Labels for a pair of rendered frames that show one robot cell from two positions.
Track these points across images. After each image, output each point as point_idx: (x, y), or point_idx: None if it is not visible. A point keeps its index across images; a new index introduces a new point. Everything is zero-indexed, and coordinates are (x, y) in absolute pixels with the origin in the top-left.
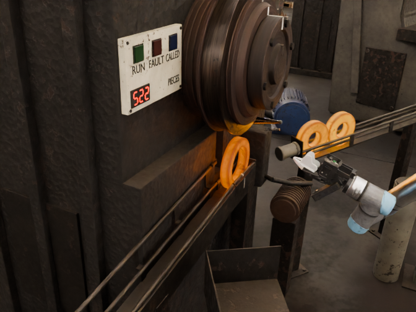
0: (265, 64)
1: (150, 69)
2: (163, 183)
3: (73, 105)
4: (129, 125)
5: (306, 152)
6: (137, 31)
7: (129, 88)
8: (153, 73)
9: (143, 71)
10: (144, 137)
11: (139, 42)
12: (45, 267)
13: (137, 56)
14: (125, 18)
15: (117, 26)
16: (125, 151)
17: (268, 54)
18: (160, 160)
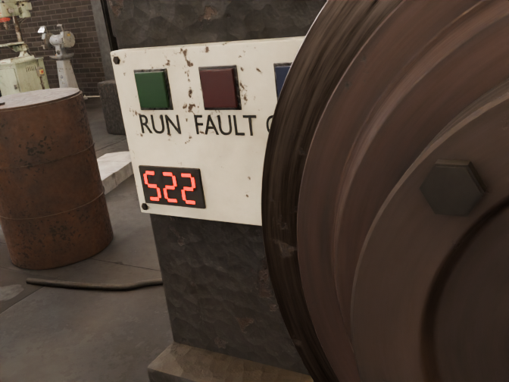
0: (389, 294)
1: (201, 136)
2: None
3: None
4: (178, 240)
5: None
6: (180, 41)
7: (137, 159)
8: (214, 150)
9: (176, 135)
10: (230, 290)
11: (156, 64)
12: None
13: (142, 93)
14: (139, 6)
15: (119, 23)
16: (170, 284)
17: (416, 246)
18: (278, 375)
